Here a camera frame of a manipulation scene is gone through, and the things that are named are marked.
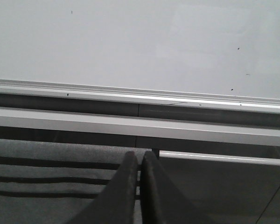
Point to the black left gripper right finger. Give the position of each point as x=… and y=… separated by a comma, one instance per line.
x=161, y=201

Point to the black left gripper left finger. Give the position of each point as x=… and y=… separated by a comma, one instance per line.
x=115, y=204

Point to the white metal stand frame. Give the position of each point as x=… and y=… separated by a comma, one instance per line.
x=76, y=122

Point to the white horizontal stand bar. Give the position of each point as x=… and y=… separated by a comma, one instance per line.
x=219, y=158

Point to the whiteboard with aluminium frame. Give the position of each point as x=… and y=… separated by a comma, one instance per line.
x=219, y=54

